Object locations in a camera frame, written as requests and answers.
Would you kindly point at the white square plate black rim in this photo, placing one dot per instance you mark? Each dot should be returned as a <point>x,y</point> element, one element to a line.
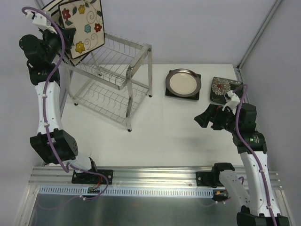
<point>49,5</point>

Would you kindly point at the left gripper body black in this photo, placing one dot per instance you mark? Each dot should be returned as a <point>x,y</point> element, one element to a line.
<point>67,36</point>

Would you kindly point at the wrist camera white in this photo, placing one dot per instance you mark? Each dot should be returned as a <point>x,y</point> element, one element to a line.
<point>232,101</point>
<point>40,21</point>

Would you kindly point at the cream floral square plate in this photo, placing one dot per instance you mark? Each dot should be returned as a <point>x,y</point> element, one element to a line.
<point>67,56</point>
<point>86,16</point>

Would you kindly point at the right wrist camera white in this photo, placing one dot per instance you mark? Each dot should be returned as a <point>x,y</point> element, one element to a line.
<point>232,101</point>

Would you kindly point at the round cream plate brown rim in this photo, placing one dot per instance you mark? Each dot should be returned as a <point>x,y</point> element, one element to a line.
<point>183,82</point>

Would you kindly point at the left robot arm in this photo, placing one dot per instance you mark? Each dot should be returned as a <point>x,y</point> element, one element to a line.
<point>52,143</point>

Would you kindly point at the aluminium mounting rail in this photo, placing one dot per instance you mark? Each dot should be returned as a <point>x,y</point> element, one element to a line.
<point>171,177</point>

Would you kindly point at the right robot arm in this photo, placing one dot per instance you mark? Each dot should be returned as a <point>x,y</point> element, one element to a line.
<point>256,205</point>

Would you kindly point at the slotted cable duct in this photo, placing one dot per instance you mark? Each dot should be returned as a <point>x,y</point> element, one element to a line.
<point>127,191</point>

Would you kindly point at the black dahlia square plate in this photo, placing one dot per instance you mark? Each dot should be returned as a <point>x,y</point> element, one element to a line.
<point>220,86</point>

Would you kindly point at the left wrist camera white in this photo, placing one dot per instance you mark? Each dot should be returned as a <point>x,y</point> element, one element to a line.
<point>40,21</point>

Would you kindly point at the right aluminium frame post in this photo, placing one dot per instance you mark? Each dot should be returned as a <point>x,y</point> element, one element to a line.
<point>271,12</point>

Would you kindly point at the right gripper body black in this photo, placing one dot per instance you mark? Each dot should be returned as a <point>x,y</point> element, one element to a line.
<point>214,117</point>

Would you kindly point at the steel two-tier dish rack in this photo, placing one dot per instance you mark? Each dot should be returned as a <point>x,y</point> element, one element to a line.
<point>113,80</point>

